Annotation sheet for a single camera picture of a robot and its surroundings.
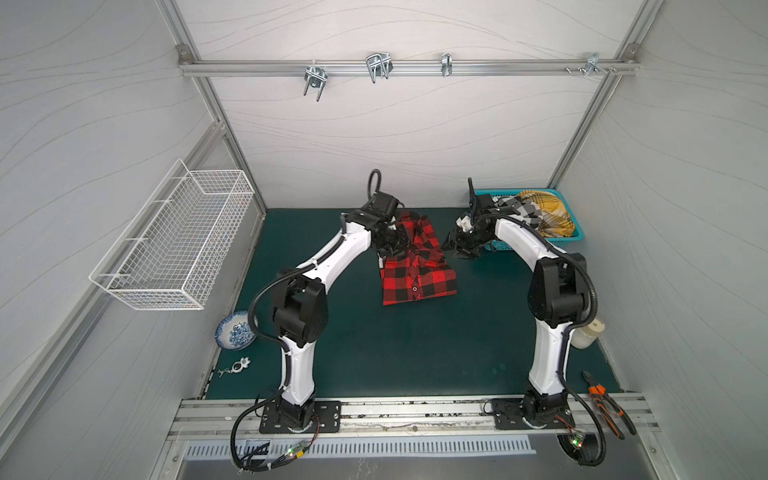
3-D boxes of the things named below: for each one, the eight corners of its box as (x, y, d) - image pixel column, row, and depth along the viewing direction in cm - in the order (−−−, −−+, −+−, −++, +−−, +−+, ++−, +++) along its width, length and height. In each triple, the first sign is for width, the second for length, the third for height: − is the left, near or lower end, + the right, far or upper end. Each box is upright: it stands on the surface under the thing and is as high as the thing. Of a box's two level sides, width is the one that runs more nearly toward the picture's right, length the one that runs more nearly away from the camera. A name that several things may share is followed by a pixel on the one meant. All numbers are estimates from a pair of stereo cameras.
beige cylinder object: (570, 350, 87) (590, 334, 78) (564, 335, 90) (583, 318, 81) (586, 350, 87) (609, 334, 78) (580, 335, 90) (601, 318, 81)
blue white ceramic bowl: (226, 359, 83) (220, 354, 80) (217, 328, 89) (211, 323, 86) (258, 341, 86) (253, 336, 83) (248, 313, 92) (243, 307, 89)
